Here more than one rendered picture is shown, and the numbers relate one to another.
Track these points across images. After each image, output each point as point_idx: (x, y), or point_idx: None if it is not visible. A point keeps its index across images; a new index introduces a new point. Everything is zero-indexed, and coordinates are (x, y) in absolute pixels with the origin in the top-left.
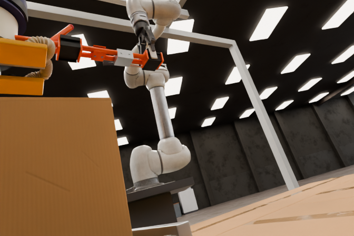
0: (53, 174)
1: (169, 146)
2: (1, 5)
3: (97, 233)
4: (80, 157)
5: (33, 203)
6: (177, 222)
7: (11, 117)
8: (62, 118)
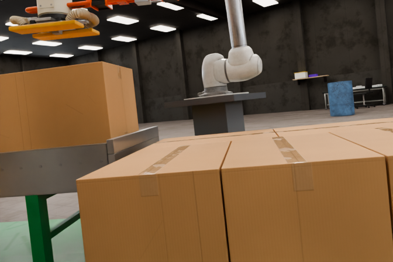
0: (76, 106)
1: (234, 57)
2: None
3: (95, 134)
4: (87, 98)
5: (69, 117)
6: (227, 127)
7: (57, 78)
8: (78, 77)
